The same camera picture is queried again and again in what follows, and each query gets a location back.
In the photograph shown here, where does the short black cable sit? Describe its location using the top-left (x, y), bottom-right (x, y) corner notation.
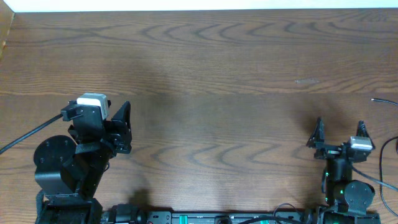
top-left (371, 98), bottom-right (398, 107)

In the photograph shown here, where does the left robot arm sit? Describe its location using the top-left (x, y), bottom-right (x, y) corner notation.
top-left (34, 101), bottom-right (132, 223)

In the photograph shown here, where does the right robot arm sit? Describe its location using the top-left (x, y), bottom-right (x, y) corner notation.
top-left (302, 118), bottom-right (381, 224)

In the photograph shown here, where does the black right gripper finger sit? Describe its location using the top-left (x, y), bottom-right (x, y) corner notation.
top-left (356, 120), bottom-right (375, 149)
top-left (306, 117), bottom-right (325, 149)

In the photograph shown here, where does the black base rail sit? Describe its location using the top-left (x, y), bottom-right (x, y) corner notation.
top-left (102, 202), bottom-right (382, 224)

